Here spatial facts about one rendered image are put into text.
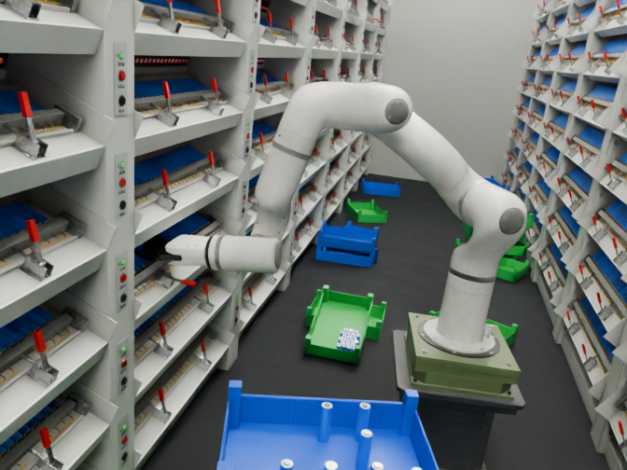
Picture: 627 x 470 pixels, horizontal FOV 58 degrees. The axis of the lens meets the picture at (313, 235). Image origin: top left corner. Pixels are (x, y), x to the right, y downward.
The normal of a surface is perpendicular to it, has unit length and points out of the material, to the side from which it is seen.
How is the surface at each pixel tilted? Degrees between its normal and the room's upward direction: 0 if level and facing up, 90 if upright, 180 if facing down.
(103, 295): 90
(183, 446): 0
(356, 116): 101
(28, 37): 113
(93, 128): 90
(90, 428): 23
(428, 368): 90
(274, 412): 90
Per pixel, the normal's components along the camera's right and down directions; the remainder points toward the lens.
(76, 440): 0.47, -0.81
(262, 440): 0.10, -0.94
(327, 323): 0.03, -0.80
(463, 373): -0.09, 0.31
